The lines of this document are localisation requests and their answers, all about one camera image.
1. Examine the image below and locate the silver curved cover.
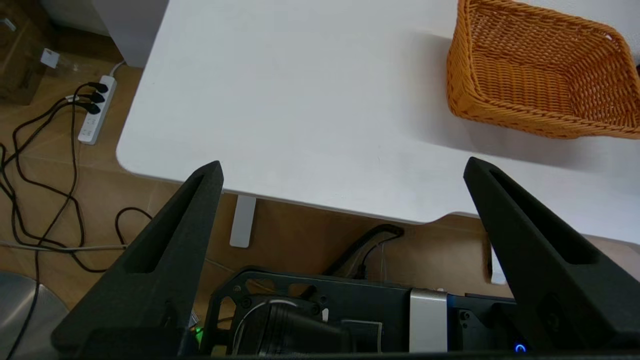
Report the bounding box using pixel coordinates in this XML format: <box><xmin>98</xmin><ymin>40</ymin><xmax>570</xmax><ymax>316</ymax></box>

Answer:
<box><xmin>0</xmin><ymin>270</ymin><xmax>70</xmax><ymax>360</ymax></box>

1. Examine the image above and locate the clear plastic bag white tag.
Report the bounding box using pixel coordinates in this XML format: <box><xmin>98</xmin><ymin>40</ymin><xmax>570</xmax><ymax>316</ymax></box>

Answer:
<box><xmin>39</xmin><ymin>47</ymin><xmax>85</xmax><ymax>72</ymax></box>

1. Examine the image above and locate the white table leg foot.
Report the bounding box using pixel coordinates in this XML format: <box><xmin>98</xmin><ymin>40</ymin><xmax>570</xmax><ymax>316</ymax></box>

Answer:
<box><xmin>229</xmin><ymin>194</ymin><xmax>257</xmax><ymax>249</ymax></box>
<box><xmin>489</xmin><ymin>244</ymin><xmax>513</xmax><ymax>286</ymax></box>

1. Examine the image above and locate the black robot base chassis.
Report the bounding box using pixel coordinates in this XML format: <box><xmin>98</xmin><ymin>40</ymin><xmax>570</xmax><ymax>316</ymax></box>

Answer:
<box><xmin>199</xmin><ymin>267</ymin><xmax>532</xmax><ymax>359</ymax></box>

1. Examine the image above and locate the thin grey floor cable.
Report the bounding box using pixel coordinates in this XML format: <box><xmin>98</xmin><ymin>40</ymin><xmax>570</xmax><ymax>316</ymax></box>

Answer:
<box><xmin>0</xmin><ymin>241</ymin><xmax>129</xmax><ymax>252</ymax></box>

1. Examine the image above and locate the orange wicker basket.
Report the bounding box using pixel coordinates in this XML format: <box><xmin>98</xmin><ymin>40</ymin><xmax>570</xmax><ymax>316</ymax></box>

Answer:
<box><xmin>446</xmin><ymin>0</ymin><xmax>640</xmax><ymax>140</ymax></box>

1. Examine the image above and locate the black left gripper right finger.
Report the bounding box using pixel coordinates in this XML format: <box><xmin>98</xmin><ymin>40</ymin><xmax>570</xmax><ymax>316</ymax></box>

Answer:
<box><xmin>463</xmin><ymin>156</ymin><xmax>640</xmax><ymax>353</ymax></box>

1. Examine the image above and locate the white power strip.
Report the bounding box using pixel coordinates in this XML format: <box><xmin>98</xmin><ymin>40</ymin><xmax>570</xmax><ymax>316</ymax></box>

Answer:
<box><xmin>77</xmin><ymin>74</ymin><xmax>118</xmax><ymax>146</ymax></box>

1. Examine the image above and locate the black looped floor cable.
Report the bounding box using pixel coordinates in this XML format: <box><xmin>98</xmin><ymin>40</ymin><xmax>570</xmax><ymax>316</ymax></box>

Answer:
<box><xmin>115</xmin><ymin>207</ymin><xmax>154</xmax><ymax>247</ymax></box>

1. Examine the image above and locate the black cable with plug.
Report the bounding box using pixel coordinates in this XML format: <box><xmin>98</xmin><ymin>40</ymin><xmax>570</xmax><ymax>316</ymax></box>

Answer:
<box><xmin>70</xmin><ymin>81</ymin><xmax>110</xmax><ymax>236</ymax></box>
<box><xmin>0</xmin><ymin>102</ymin><xmax>102</xmax><ymax>273</ymax></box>
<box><xmin>10</xmin><ymin>93</ymin><xmax>106</xmax><ymax>241</ymax></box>

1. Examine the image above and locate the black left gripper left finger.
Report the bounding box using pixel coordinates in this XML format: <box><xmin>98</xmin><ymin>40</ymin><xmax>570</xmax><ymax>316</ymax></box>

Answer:
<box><xmin>50</xmin><ymin>160</ymin><xmax>224</xmax><ymax>358</ymax></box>

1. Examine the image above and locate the black flat cable sleeve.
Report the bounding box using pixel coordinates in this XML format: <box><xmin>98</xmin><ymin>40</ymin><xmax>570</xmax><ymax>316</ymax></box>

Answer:
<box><xmin>324</xmin><ymin>223</ymin><xmax>405</xmax><ymax>279</ymax></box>

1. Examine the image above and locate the cardboard box with white label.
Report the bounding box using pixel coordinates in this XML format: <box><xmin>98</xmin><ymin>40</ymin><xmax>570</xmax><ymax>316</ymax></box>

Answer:
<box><xmin>0</xmin><ymin>0</ymin><xmax>57</xmax><ymax>107</ymax></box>

